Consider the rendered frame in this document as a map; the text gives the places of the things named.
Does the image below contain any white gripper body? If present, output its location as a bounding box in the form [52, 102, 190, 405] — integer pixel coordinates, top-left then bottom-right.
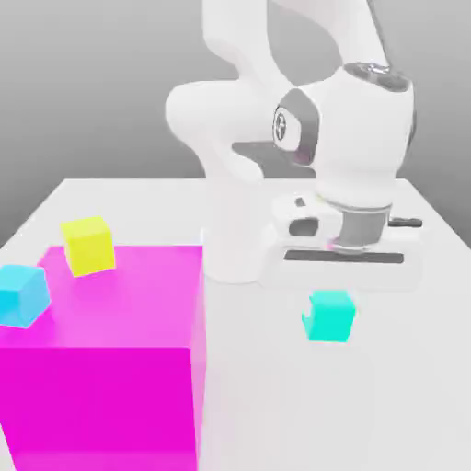
[261, 234, 425, 294]

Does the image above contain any small yellow cube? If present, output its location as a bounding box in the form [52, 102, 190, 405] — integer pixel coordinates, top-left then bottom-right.
[59, 215, 117, 279]

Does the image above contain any small turquoise cube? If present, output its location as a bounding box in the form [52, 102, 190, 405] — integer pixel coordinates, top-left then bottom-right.
[301, 289, 357, 344]

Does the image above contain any small blue cube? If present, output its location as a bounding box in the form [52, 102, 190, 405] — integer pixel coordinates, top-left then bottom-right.
[0, 264, 52, 329]

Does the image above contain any large magenta box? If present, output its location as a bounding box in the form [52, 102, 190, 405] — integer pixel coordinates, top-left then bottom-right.
[0, 245, 207, 471]

